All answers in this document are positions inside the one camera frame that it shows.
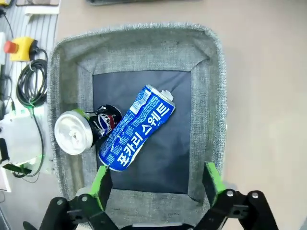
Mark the grey fabric basket Can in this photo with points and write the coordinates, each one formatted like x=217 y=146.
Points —
x=208 y=107

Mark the yellow emergency stop button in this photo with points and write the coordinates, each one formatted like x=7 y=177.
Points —
x=21 y=49

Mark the crushed black Pepsi can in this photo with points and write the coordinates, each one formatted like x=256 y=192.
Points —
x=72 y=134

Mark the white power strip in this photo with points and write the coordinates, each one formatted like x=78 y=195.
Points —
x=42 y=10

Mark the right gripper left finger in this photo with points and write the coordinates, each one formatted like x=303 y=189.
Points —
x=96 y=203

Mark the white control box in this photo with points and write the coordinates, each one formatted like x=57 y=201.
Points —
x=21 y=139

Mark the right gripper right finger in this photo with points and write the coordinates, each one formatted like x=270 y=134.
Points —
x=230 y=208

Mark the crushed blue Pocari can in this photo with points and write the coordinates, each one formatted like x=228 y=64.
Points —
x=144 y=127

